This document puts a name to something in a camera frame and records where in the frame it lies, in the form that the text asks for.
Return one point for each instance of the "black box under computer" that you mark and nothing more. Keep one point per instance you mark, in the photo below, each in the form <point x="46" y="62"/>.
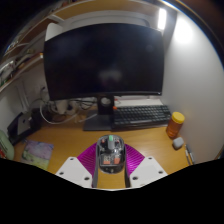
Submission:
<point x="15" y="133"/>

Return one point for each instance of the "black curved computer monitor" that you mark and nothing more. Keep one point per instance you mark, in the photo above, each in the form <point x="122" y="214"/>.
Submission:
<point x="104" y="60"/>

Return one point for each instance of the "floral landscape print mouse pad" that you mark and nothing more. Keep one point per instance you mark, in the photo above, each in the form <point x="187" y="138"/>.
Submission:
<point x="37" y="154"/>

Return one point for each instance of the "small grey earbud case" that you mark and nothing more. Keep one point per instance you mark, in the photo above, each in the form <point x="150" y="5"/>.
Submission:
<point x="178" y="143"/>

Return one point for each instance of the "pale green chair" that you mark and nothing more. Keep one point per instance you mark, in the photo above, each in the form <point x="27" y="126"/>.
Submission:
<point x="6" y="146"/>

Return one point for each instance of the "wooden wall shelf with items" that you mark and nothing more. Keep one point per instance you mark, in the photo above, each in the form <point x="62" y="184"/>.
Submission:
<point x="20" y="60"/>

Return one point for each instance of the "dark mechanical keyboard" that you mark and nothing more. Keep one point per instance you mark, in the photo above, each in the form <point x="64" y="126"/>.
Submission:
<point x="141" y="115"/>

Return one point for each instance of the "bright ceiling light bar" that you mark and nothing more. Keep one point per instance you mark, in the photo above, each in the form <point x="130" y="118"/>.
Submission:
<point x="162" y="18"/>

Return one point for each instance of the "transparent computer mouse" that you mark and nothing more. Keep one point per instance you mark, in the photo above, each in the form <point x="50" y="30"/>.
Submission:
<point x="110" y="153"/>

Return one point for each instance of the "silver mini computer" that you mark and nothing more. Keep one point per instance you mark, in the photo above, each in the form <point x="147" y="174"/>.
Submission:
<point x="24" y="123"/>

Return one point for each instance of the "orange jar with yellow lid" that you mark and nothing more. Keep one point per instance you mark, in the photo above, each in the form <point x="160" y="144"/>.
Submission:
<point x="174" y="126"/>

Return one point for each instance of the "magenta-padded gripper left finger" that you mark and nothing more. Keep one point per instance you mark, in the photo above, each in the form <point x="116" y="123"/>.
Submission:
<point x="74" y="171"/>

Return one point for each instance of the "white wall outlet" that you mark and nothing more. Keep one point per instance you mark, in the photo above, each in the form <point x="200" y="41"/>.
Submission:
<point x="43" y="90"/>

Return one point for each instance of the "white power strip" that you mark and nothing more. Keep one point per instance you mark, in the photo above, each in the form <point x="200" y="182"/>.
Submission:
<point x="64" y="106"/>

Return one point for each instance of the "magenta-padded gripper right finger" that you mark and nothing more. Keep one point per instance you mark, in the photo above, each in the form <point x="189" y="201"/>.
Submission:
<point x="148" y="171"/>

